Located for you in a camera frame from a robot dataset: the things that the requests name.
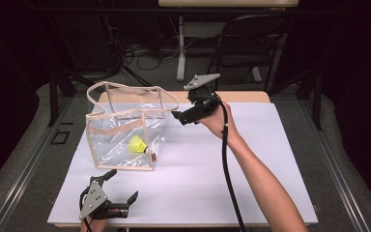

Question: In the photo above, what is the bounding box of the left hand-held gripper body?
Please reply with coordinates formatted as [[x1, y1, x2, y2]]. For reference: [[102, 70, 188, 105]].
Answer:
[[78, 176, 130, 221]]

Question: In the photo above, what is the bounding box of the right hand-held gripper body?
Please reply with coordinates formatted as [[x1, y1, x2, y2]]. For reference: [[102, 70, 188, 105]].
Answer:
[[183, 72, 222, 122]]

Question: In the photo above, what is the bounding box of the yellow shuttlecock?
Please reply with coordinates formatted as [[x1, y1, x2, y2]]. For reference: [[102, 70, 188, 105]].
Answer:
[[127, 134, 150, 155]]

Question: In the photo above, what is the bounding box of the clear plastic bag beige trim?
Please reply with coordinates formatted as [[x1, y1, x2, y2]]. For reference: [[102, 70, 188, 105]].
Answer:
[[85, 80, 180, 172]]

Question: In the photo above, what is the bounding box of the person's left hand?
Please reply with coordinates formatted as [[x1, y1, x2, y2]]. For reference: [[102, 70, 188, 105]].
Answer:
[[79, 208, 121, 232]]

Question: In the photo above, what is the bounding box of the person's right hand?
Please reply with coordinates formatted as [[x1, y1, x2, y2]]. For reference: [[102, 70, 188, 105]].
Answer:
[[199, 101, 242, 146]]

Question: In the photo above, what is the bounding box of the wooden table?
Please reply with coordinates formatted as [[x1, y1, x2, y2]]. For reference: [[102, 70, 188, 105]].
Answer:
[[46, 90, 319, 229]]

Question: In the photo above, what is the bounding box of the white desk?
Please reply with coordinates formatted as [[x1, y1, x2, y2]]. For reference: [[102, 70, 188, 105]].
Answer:
[[157, 0, 300, 83]]

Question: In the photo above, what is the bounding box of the white table mat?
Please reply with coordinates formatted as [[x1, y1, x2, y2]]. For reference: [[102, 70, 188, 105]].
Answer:
[[46, 101, 319, 226]]

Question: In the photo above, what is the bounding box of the black folding chair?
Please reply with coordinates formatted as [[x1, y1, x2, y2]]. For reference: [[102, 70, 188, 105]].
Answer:
[[206, 14, 292, 93]]

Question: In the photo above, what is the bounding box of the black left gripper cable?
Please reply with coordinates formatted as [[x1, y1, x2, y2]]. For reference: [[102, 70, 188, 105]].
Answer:
[[78, 187, 94, 232]]

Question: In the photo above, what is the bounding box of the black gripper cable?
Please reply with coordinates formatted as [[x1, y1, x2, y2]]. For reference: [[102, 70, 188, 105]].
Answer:
[[214, 93, 246, 232], [78, 187, 94, 232]]

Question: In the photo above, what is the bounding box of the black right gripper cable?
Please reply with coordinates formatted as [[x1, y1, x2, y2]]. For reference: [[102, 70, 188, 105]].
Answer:
[[214, 93, 246, 232]]

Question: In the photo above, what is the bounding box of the black floor socket frame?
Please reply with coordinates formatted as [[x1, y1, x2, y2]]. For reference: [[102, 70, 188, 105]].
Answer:
[[49, 129, 71, 146]]

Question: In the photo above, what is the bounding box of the bundle of floor cables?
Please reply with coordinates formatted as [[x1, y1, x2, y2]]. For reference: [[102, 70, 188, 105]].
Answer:
[[122, 40, 183, 72]]

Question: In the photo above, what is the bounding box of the black metal frame post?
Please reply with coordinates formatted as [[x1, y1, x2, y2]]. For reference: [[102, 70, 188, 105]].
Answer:
[[46, 66, 78, 128], [296, 69, 324, 131]]

